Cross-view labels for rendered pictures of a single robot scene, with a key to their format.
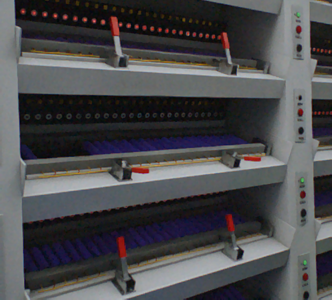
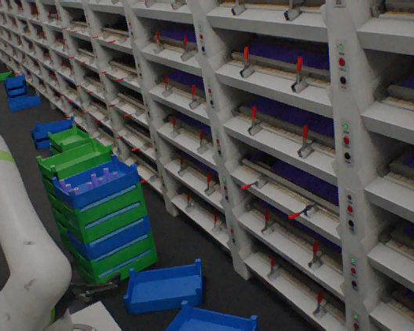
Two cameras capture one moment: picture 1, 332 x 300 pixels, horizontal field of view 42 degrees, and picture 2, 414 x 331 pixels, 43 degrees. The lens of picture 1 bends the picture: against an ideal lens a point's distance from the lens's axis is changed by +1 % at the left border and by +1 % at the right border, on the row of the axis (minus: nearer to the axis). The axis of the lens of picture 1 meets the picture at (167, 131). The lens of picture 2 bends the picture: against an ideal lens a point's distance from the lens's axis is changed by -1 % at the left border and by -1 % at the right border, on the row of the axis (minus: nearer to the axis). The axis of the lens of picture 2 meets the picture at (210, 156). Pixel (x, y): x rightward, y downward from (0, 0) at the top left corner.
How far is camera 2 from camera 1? 1.92 m
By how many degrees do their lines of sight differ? 100
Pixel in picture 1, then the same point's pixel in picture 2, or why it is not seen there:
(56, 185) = (242, 175)
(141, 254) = (286, 227)
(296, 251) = (349, 302)
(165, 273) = (284, 243)
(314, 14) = (374, 127)
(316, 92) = (377, 201)
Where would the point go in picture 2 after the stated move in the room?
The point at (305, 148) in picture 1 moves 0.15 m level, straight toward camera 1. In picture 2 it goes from (357, 239) to (302, 233)
